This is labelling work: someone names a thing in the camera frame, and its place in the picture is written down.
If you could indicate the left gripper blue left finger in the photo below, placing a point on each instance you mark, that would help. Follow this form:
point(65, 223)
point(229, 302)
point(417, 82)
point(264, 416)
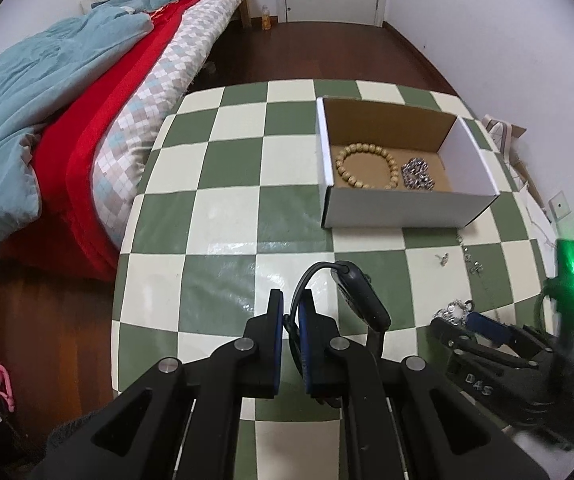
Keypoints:
point(271, 344)

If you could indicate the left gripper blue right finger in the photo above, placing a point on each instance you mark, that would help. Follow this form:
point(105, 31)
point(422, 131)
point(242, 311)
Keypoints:
point(319, 372)

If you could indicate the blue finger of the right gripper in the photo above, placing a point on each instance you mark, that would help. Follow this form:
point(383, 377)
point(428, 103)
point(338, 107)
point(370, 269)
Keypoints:
point(486, 327)
point(452, 337)

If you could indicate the black smart band watch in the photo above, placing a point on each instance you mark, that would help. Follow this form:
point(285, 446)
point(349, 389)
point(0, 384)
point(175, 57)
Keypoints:
point(356, 289)

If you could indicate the small silver earring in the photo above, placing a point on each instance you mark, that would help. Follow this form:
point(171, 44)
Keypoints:
point(443, 259)

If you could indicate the green white checkered tablecloth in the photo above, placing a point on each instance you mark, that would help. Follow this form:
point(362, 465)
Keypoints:
point(228, 209)

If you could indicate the white cardboard box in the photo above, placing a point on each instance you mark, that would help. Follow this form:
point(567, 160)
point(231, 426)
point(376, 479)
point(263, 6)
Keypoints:
point(388, 165)

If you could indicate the red bed sheet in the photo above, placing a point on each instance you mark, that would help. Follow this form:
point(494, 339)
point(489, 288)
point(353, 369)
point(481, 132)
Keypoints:
point(67, 235)

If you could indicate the checkered patterned mattress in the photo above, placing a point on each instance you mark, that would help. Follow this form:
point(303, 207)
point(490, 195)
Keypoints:
point(162, 95)

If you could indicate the yellow drink bottle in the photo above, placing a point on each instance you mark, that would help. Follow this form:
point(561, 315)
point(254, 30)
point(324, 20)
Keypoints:
point(266, 21)

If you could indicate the teal blue blanket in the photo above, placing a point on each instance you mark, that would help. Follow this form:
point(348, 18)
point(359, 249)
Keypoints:
point(43, 72)

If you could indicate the white wall socket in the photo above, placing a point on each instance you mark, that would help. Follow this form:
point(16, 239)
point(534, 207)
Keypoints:
point(562, 216)

